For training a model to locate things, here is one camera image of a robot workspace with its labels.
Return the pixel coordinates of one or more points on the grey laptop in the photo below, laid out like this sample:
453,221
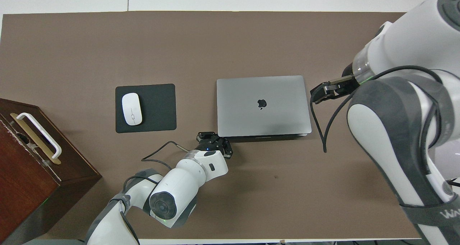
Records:
262,108

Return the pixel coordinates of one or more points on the dark wooden box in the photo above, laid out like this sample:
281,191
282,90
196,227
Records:
32,187

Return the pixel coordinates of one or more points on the black mouse pad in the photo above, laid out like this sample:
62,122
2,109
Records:
160,108

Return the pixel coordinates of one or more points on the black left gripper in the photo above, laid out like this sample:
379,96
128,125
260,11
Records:
212,143

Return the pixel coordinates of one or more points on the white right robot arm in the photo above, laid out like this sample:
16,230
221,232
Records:
388,130

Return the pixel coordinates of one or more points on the white computer mouse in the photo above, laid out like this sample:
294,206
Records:
132,109

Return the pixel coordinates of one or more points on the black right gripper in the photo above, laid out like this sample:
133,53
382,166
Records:
348,70

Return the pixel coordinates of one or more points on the brown table mat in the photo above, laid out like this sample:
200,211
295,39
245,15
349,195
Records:
287,194

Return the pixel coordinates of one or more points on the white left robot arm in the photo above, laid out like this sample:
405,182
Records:
179,185

